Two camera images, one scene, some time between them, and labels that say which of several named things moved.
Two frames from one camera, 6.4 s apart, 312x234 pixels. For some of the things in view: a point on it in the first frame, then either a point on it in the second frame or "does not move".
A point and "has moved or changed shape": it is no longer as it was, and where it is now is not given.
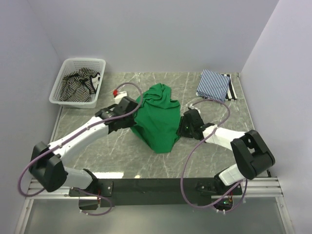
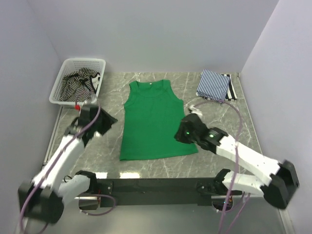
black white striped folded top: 231,94 does not move
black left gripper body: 129,121 -> 95,130
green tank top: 158,119 has moved or changed shape
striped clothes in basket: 79,86 does not move
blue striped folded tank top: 213,85 does not move
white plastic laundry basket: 77,83 does not move
